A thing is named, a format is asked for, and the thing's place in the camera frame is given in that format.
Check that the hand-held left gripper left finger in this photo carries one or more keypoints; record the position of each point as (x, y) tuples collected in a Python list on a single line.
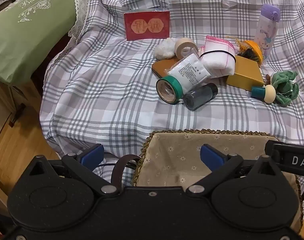
[(92, 155)]

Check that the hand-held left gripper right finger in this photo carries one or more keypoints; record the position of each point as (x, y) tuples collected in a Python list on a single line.
[(211, 158)]

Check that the wicker basket with floral liner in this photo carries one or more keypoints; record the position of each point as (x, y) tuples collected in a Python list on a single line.
[(181, 150)]

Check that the clear packet of white pads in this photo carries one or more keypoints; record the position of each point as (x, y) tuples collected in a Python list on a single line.
[(189, 71)]

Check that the white towel with pink trim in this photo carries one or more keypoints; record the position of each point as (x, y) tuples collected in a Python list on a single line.
[(216, 63)]

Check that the white fluffy ball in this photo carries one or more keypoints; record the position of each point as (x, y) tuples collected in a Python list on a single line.
[(163, 48)]

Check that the dark grey bottle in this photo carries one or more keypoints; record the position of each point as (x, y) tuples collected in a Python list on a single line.
[(200, 96)]

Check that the grey plaid bed sheet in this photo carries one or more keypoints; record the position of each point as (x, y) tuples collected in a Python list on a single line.
[(104, 92)]

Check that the wooden mushroom brush green base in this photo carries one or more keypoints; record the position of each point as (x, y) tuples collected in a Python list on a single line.
[(266, 93)]

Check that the green plush toy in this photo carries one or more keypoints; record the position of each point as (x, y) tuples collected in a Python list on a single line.
[(285, 87)]

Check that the green edged tape roll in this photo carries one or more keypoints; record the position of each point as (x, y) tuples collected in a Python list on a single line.
[(170, 87)]

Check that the brown wooden beads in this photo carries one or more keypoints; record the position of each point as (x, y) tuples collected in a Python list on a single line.
[(267, 78)]

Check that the yellow box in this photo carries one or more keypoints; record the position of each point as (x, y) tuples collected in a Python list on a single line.
[(246, 73)]

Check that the orange ribbed flat case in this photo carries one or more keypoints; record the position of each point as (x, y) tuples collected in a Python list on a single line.
[(162, 67)]

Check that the black elastic hair band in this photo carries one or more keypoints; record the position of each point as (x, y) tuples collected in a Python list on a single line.
[(218, 51)]

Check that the orange and black ornament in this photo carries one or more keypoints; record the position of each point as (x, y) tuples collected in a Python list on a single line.
[(253, 50)]

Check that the beige tape roll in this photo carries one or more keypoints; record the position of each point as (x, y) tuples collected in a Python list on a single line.
[(184, 46)]

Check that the purple cartoon water bottle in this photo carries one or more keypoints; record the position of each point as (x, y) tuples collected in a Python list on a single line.
[(266, 30)]

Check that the green embroidered pillow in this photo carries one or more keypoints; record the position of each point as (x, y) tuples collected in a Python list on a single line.
[(29, 35)]

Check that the red box with gold print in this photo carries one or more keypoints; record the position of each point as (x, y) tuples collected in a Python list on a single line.
[(147, 26)]

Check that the white lace trimmed cloth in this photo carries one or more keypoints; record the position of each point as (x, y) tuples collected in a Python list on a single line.
[(78, 10)]

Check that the dark wooden bed frame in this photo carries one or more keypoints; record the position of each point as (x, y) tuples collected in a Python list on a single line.
[(50, 62)]

